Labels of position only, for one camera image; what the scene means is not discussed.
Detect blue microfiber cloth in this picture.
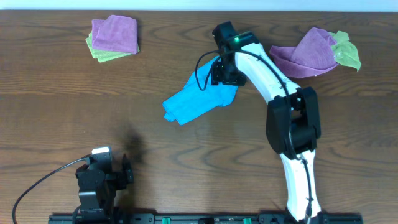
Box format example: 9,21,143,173
162,59,238,126

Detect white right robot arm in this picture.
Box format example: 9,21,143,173
205,21,321,223

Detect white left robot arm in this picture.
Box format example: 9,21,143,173
72,152,134,223

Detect crumpled purple cloth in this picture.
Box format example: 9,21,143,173
270,27,338,78

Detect folded purple cloth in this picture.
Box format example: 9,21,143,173
91,15,139,54

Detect crumpled green cloth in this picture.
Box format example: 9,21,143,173
329,30,361,72

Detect folded green cloth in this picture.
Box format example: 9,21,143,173
85,33,139,63

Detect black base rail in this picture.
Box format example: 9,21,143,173
48,212,364,224

